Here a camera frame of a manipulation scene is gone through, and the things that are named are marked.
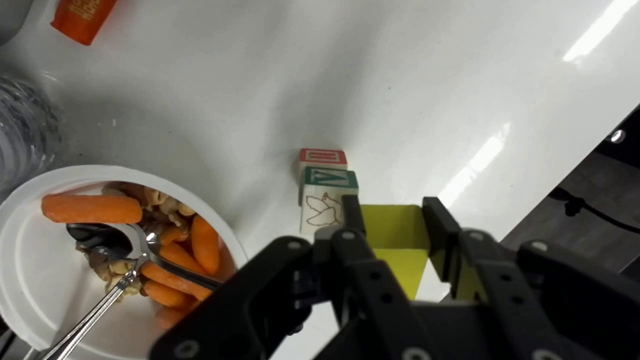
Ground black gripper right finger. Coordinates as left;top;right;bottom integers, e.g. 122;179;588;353
421;193;640;360

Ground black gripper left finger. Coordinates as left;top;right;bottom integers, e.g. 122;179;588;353
148;192;428;360

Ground yellow block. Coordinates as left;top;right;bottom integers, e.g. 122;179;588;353
359;201;435;299

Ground green letter block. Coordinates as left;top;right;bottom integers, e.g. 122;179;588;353
299;165;362;246

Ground red letter block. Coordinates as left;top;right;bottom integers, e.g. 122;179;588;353
296;146;350;185

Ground orange baby carrot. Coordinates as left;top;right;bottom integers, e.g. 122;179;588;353
158;239;217;279
41;192;147;226
143;279;196;311
189;213;224;278
141;262;215;303

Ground brown mixed nuts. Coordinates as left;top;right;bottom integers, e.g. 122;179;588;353
102;181;199;232

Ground metal spoon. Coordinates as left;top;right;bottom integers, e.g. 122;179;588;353
27;222;161;360

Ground white food bowl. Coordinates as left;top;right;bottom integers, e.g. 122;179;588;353
0;163;251;360

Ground floral patterned mug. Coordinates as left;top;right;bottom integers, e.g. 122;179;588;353
0;72;65;201

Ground orange red packet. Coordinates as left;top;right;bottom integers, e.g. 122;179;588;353
51;0;120;47

